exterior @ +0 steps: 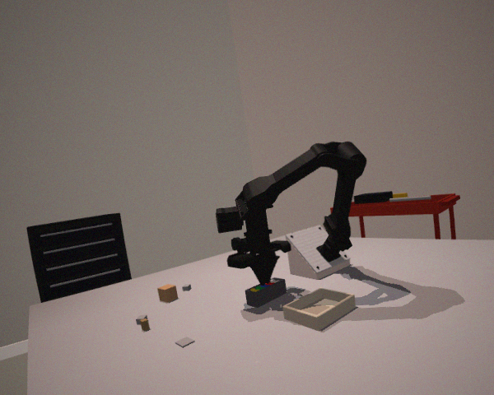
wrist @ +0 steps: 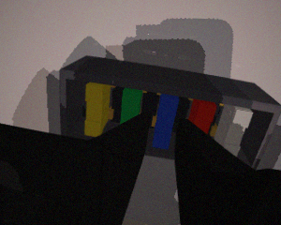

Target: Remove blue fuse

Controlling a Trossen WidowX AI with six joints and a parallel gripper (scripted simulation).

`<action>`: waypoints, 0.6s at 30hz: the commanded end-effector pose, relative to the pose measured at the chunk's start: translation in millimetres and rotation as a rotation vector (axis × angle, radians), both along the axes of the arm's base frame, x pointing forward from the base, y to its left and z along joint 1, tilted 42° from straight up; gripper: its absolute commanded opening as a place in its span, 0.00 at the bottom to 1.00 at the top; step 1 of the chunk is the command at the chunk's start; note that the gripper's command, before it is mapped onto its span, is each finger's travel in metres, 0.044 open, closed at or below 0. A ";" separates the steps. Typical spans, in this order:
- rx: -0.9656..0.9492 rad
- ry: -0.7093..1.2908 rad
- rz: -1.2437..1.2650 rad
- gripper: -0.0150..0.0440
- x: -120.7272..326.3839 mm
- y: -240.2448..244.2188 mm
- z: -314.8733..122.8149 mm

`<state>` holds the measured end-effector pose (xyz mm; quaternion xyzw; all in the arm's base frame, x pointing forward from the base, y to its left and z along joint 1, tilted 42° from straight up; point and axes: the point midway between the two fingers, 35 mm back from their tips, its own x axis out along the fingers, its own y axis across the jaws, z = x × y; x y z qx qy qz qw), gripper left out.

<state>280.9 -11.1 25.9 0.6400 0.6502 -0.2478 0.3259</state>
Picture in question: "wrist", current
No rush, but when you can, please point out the dark grey fuse block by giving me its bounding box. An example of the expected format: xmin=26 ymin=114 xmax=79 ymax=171
xmin=59 ymin=55 xmax=281 ymax=170

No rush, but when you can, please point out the green fuse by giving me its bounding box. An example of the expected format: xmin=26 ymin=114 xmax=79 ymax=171
xmin=120 ymin=88 xmax=142 ymax=125

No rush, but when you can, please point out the red fuse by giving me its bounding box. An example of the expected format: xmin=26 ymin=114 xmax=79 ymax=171
xmin=189 ymin=98 xmax=217 ymax=135

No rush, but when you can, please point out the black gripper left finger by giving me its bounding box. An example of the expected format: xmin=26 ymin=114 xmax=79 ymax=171
xmin=0 ymin=112 xmax=151 ymax=225

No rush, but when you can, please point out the blue fuse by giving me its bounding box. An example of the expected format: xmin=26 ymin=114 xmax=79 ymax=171
xmin=152 ymin=94 xmax=179 ymax=150

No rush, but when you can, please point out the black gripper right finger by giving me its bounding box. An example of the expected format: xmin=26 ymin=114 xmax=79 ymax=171
xmin=174 ymin=118 xmax=281 ymax=225

